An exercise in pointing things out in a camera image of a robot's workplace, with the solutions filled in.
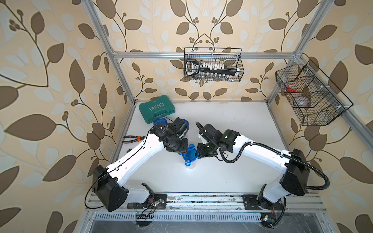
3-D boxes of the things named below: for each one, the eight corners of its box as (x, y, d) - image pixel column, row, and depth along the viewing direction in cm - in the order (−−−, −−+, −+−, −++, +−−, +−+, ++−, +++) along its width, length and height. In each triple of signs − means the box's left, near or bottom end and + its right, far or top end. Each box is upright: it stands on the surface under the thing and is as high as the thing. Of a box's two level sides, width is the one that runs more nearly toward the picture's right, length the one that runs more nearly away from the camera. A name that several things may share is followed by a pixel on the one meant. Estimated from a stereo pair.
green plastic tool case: (146, 125, 107) (144, 121, 103) (138, 108, 118) (136, 104, 114) (176, 112, 116) (175, 108, 112) (166, 98, 127) (165, 93, 123)
